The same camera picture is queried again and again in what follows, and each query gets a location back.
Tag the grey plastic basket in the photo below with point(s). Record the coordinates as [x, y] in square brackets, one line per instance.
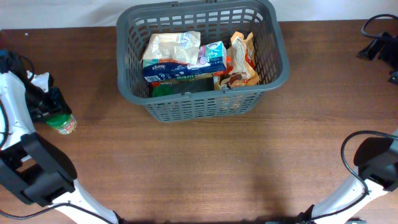
[215, 20]

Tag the orange snack bag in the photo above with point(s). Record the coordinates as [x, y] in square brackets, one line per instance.
[240, 64]

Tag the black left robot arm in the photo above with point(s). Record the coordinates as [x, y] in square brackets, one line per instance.
[33, 169]

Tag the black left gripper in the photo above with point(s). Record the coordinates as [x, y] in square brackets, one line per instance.
[60, 104]

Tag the blue carton box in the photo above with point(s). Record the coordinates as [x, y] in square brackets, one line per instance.
[211, 59]

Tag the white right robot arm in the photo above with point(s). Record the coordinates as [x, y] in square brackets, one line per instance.
[374, 175]

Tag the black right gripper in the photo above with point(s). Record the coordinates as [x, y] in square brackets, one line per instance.
[388, 56]

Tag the white plastic bag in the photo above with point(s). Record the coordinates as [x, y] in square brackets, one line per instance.
[183, 47]

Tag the green lid jar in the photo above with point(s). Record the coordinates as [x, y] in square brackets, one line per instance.
[63, 124]
[162, 90]

